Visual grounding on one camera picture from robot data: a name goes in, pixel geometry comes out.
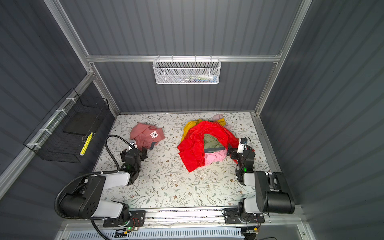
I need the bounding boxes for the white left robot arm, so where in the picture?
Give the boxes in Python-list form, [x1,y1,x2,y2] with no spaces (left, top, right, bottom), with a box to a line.
[54,148,148,222]

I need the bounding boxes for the dusty pink patched cloth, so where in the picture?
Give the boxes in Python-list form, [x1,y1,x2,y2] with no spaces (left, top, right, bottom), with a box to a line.
[130,123,165,151]

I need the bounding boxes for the light pink cloth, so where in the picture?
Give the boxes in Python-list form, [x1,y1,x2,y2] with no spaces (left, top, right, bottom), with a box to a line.
[203,113,230,166]

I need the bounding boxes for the black wire basket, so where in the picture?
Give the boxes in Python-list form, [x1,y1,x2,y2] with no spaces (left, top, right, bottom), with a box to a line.
[24,91,110,164]

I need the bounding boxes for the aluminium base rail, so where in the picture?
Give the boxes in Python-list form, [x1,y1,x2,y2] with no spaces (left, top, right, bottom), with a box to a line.
[59,205,304,232]

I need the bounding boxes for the white perforated front panel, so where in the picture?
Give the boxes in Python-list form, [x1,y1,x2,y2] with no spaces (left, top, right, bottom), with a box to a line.
[67,227,245,240]

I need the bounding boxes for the olive green cloth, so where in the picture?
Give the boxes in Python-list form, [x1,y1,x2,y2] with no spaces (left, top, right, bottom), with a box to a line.
[204,134,225,154]

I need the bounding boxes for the yellow cloth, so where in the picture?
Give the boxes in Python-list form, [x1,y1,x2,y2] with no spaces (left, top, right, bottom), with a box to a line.
[181,118,227,142]

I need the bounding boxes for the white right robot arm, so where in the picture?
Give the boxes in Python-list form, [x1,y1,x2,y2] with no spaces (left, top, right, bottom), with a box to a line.
[227,145,296,216]

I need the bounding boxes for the markers in white basket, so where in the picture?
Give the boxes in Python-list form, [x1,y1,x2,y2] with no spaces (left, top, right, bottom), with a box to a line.
[177,74,219,84]

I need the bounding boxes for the yellow marker pen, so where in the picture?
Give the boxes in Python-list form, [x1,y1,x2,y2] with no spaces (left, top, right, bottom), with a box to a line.
[80,132,94,156]

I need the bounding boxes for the black pad in basket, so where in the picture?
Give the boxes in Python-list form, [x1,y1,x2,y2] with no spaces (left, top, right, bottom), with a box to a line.
[63,113,104,136]

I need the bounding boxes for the white wire mesh basket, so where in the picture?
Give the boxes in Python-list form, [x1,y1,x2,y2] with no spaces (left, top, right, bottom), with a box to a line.
[153,59,222,85]

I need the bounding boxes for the red cloth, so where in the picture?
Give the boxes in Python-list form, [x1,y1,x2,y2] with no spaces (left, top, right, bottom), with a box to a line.
[178,121,239,173]

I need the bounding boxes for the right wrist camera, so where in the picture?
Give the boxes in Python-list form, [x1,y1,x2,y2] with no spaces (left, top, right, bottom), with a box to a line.
[237,137,252,154]

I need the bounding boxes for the black corrugated cable hose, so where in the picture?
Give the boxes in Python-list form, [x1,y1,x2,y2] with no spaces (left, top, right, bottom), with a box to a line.
[53,134,136,240]

